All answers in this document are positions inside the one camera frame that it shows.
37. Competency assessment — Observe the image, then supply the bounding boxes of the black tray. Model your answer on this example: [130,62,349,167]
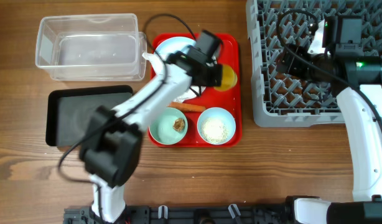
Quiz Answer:
[45,85,133,147]

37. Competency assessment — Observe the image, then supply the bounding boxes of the orange carrot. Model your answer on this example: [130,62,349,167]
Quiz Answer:
[169,102,206,113]

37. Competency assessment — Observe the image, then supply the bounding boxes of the brown food scrap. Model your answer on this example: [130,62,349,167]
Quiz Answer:
[173,118,185,133]

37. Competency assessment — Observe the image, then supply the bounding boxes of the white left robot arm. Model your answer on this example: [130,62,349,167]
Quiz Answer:
[79,44,222,223]

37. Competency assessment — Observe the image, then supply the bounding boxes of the blue bowl with rice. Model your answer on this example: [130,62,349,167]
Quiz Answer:
[197,107,236,146]

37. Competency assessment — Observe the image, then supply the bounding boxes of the yellow plastic cup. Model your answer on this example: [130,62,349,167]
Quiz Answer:
[214,65,238,91]

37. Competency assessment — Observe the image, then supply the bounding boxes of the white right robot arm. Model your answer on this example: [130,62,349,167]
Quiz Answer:
[277,44,382,223]

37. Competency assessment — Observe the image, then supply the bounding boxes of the crumpled white napkin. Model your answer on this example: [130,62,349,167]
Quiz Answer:
[173,86,206,103]

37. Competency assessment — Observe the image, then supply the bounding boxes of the light blue plate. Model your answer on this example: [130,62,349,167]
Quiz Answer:
[156,37,196,61]

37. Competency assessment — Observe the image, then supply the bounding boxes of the green bowl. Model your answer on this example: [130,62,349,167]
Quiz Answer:
[149,107,188,145]

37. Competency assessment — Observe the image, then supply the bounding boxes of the clear plastic bin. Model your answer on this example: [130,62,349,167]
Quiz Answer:
[35,13,147,81]

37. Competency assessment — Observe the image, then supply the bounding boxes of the grey dishwasher rack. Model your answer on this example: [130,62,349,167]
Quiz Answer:
[246,0,382,127]

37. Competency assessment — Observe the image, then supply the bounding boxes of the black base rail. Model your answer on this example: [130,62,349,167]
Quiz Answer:
[63,203,296,224]

